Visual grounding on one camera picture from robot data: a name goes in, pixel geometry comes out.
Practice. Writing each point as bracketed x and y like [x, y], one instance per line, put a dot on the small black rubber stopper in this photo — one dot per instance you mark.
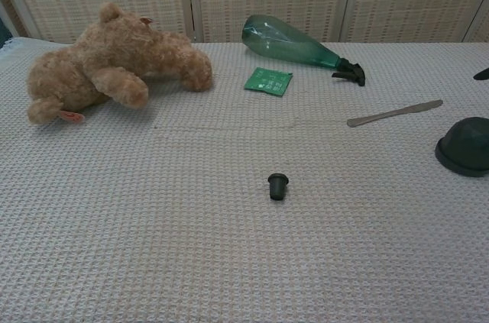
[278, 187]

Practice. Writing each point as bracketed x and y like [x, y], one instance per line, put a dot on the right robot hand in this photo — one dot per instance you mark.
[483, 75]

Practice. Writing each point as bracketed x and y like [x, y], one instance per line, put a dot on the white waffle-weave tablecloth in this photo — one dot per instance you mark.
[191, 243]

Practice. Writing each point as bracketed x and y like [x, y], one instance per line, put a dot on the green plastic spray bottle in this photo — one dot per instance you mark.
[282, 42]

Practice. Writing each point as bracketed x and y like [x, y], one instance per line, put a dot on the silver table knife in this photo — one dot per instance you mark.
[382, 115]

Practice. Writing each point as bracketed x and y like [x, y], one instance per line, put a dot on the green foil sachet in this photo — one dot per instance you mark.
[267, 81]

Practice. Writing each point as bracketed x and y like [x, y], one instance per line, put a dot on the brown teddy bear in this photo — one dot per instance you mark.
[114, 55]

